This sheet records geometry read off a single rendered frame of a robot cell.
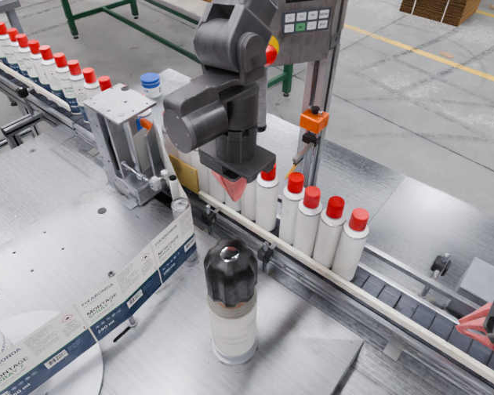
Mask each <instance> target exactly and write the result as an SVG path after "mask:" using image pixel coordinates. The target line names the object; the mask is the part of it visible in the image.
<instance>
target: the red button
mask: <svg viewBox="0 0 494 395"><path fill-rule="evenodd" d="M277 55H278V54H277V50H276V48H275V47H274V46H273V45H271V44H268V47H267V49H266V58H267V64H265V65H264V66H265V67H267V66H270V65H271V64H272V63H273V62H274V61H275V60H276V59H277Z"/></svg>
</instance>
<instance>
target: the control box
mask: <svg viewBox="0 0 494 395"><path fill-rule="evenodd" d="M335 3H336V0H314V1H306V2H292V3H286V2H285V0H278V10H277V12H276V15H275V17H274V19H273V22H272V24H271V27H270V29H271V30H272V31H273V32H274V33H273V35H272V37H271V40H270V42H269V44H271V45H273V46H274V47H275V48H276V50H277V54H278V55H277V59H276V60H275V61H274V62H273V63H272V64H271V65H270V66H267V67H276V66H283V65H289V64H295V63H305V62H311V61H316V60H323V59H327V54H328V49H329V39H330V34H331V28H332V18H333V13H334V8H335ZM325 7H332V10H331V15H330V21H329V29H328V30H323V31H312V32H305V33H299V34H287V35H282V22H283V12H291V11H297V10H305V9H318V8H325ZM264 68H266V67H264Z"/></svg>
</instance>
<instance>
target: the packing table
mask: <svg viewBox="0 0 494 395"><path fill-rule="evenodd" d="M60 1H61V4H62V6H63V9H64V13H65V16H66V19H67V23H68V26H69V28H70V31H71V34H72V35H73V36H75V37H74V39H77V38H78V36H76V35H78V30H77V27H76V25H75V22H74V21H75V20H77V19H81V18H83V17H86V16H91V15H93V14H96V13H101V12H105V13H107V14H109V15H111V16H113V17H114V18H116V19H118V20H120V21H122V22H123V23H125V24H128V25H129V26H131V27H133V28H135V29H137V30H138V31H140V32H142V33H144V34H146V35H148V36H149V37H151V38H153V39H155V40H157V41H158V42H161V43H162V44H164V45H167V46H168V47H169V48H171V49H174V50H176V51H177V52H178V53H181V54H183V55H185V56H187V57H188V58H190V59H192V60H193V61H195V62H197V63H199V64H201V61H200V60H199V59H198V58H197V56H196V55H194V54H193V53H190V52H188V51H187V50H185V49H182V48H181V47H179V46H178V45H175V44H173V43H171V42H169V41H168V40H166V39H164V38H162V37H160V36H158V35H156V34H155V33H153V32H151V31H149V30H147V29H145V28H143V27H141V26H140V25H138V24H135V23H133V22H132V21H130V20H128V19H126V18H125V17H123V16H120V15H118V14H117V13H115V12H113V11H111V10H110V9H113V8H116V7H119V6H122V5H126V4H129V3H130V7H131V11H132V15H134V16H135V17H134V19H138V16H137V15H139V13H138V8H137V4H136V0H121V1H118V2H113V3H111V4H107V5H103V6H100V7H97V8H95V9H90V10H87V11H84V12H81V13H76V14H74V15H72V12H71V7H70V5H69V2H68V0H60ZM144 1H145V2H149V3H151V4H152V5H155V6H157V7H159V8H161V9H164V10H165V11H167V12H169V13H172V14H174V15H176V16H178V17H180V18H183V19H185V20H187V21H189V22H191V23H193V24H196V25H198V23H199V21H200V19H201V17H202V14H203V12H204V9H205V7H206V4H207V2H204V1H202V0H144ZM292 70H293V64H289V65H284V70H283V73H281V74H280V75H278V76H276V77H274V78H272V79H270V80H268V81H267V88H270V87H271V86H273V85H275V84H277V83H279V82H281V81H283V82H282V92H284V94H283V96H285V97H287V96H289V92H291V87H292Z"/></svg>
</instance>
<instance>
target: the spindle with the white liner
mask: <svg viewBox="0 0 494 395"><path fill-rule="evenodd" d="M257 267H258V263H257V258H256V255H255V253H254V252H253V250H251V249H249V248H247V246H246V243H245V242H244V241H240V240H238V239H236V240H227V239H223V240H221V241H218V242H217V243H216V246H215V247H213V248H211V249H210V250H208V252H207V253H206V255H205V258H204V270H205V280H206V284H207V290H208V292H207V303H208V307H209V317H210V324H211V329H212V348H213V351H214V354H215V355H216V356H217V357H218V358H219V359H220V360H221V361H222V362H224V363H226V364H242V363H244V362H246V361H247V360H248V359H250V358H251V357H252V355H253V354H254V353H255V351H256V345H257V338H256V311H257V290H256V287H255V286H256V284H257Z"/></svg>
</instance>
